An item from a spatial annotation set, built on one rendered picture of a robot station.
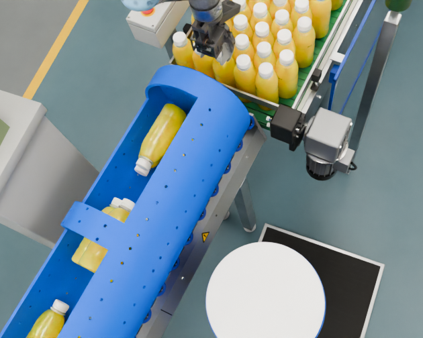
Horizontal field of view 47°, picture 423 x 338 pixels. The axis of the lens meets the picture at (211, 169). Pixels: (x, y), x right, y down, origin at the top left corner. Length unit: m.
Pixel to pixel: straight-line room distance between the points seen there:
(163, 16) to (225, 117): 0.45
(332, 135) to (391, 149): 0.99
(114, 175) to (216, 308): 0.44
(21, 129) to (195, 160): 0.49
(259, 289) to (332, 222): 1.16
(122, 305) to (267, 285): 0.34
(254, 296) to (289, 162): 1.29
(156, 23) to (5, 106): 0.48
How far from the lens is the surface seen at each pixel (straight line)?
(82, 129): 2.70
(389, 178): 2.41
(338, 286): 2.09
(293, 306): 1.18
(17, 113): 1.40
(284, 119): 1.36
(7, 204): 1.43
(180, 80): 1.18
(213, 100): 1.16
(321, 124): 1.52
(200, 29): 1.21
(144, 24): 1.48
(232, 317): 1.18
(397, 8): 1.37
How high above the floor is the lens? 2.21
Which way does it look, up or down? 67 degrees down
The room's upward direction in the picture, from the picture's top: 21 degrees counter-clockwise
